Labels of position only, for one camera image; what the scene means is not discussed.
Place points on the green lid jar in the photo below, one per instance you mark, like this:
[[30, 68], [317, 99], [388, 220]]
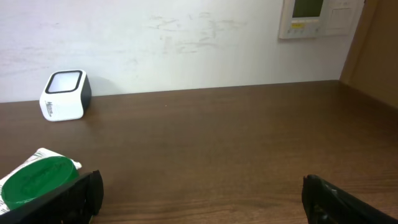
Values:
[[37, 179]]

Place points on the wall control panel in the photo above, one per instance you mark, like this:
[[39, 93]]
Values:
[[302, 19]]

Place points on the white barcode scanner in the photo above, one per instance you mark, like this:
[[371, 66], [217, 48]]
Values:
[[66, 96]]

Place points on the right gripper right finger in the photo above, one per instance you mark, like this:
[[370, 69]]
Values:
[[324, 202]]

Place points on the white tube gold cap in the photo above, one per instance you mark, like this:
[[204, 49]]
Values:
[[41, 153]]

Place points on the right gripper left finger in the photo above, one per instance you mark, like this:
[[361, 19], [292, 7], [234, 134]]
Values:
[[75, 202]]

